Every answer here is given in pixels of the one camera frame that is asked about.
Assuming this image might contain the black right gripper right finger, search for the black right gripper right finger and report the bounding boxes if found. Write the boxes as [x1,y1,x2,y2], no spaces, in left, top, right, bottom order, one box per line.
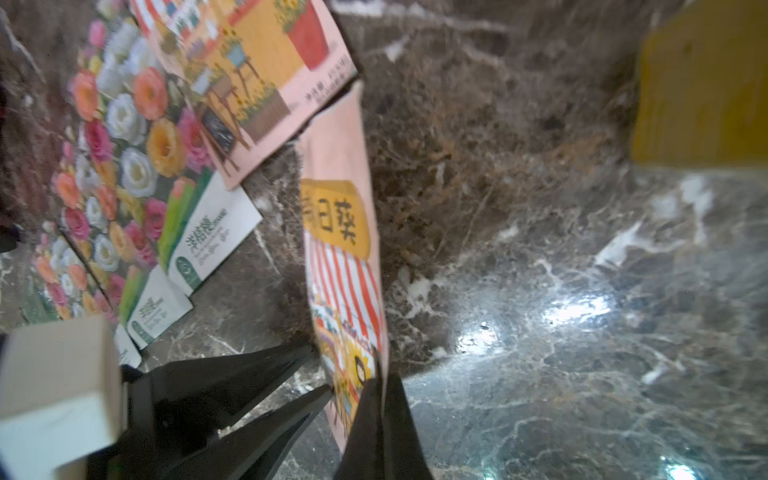
[334,372,433,480]

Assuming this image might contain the orange striped seed packet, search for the orange striped seed packet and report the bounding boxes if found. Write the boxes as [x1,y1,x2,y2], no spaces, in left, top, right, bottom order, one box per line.
[130,0,357,189]
[296,80,389,448]

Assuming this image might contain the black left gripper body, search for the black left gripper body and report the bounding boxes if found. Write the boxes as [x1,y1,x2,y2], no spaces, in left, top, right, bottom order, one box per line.
[1,87,24,254]

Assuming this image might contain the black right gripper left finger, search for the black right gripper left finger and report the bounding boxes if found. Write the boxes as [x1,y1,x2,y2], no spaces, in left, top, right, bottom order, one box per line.
[86,343,332,479]

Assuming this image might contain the yellow bottle black cap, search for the yellow bottle black cap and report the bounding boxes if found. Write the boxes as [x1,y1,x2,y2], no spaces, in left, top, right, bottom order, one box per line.
[630,1,767,170]

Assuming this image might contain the flower seed packet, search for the flower seed packet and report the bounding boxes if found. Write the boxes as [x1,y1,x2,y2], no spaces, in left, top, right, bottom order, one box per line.
[54,5,261,294]
[115,339,142,368]
[30,228,193,350]

